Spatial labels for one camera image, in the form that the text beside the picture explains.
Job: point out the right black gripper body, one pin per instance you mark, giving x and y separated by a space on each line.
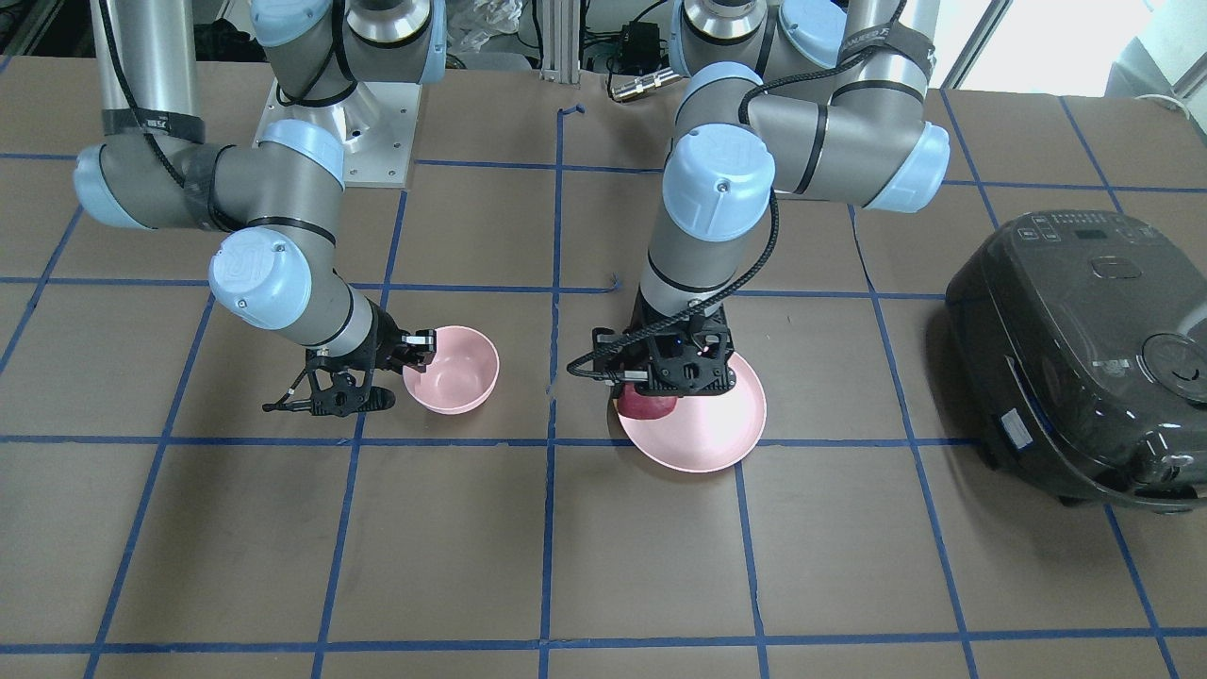
380 341

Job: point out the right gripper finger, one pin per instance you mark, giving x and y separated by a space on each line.
339 401
417 350

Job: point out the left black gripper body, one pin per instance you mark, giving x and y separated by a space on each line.
645 322

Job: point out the pink bowl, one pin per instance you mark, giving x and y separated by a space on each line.
462 374

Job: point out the red apple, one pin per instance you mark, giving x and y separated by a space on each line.
634 406

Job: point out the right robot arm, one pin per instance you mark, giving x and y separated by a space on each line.
277 202

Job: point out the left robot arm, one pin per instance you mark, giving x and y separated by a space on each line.
783 98

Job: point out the pink plate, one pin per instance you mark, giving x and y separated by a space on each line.
705 434

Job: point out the dark rice cooker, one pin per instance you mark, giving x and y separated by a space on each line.
1082 334

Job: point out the aluminium frame post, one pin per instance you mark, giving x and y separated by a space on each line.
560 26

